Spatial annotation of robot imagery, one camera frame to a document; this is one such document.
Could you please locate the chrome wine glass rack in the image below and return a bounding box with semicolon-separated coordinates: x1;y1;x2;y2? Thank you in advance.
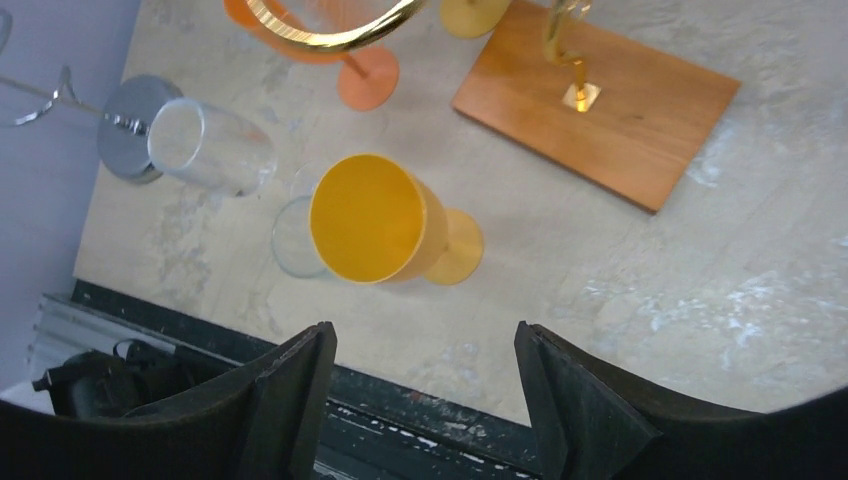
0;9;185;185

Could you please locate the gold rack with wooden base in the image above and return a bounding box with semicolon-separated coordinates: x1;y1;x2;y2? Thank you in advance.
245;1;740;213

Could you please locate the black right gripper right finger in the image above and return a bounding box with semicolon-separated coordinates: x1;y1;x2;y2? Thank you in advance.
514;322;847;479

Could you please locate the clear wine glass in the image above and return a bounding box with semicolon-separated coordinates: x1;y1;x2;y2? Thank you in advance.
147;97;278;197

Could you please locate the yellow plastic goblet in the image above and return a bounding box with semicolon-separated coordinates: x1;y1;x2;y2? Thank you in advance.
308;153;485;285
439;0;512;39

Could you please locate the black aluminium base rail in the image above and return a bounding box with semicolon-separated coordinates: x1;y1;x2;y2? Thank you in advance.
1;281;540;479

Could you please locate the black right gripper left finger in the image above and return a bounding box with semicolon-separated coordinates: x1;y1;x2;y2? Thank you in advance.
1;322;337;479

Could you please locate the clear short glass left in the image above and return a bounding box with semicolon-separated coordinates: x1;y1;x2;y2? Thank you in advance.
270;161;328;279

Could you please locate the orange plastic goblet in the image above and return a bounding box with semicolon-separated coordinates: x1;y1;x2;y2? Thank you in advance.
223;1;400;111

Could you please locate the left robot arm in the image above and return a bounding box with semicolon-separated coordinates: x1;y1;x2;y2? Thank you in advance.
26;339;232;419

